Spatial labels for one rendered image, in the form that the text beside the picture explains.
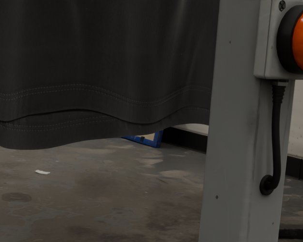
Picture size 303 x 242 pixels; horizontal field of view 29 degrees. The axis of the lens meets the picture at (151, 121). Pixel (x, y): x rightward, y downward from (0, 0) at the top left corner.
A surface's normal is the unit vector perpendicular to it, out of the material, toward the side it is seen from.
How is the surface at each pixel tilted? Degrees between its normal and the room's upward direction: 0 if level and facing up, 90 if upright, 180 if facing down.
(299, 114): 90
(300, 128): 90
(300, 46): 99
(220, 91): 90
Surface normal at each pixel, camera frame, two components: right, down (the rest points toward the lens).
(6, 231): 0.07, -0.99
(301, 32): -0.66, -0.10
